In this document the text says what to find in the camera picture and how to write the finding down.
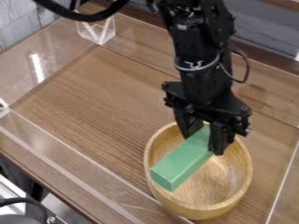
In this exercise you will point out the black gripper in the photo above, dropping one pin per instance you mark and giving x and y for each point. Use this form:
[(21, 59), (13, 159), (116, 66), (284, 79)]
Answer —
[(200, 97)]

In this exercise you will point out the green rectangular block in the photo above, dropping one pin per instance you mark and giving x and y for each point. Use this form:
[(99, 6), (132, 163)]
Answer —
[(171, 171)]

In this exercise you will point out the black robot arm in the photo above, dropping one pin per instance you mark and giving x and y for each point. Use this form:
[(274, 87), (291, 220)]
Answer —
[(200, 26)]

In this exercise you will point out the brown wooden bowl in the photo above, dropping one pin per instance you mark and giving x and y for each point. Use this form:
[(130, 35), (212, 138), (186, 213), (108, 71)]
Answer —
[(214, 188)]

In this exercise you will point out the clear acrylic corner bracket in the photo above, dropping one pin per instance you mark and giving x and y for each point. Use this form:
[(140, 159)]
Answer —
[(98, 33)]

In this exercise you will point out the black metal frame mount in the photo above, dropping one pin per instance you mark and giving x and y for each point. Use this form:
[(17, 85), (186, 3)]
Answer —
[(21, 207)]

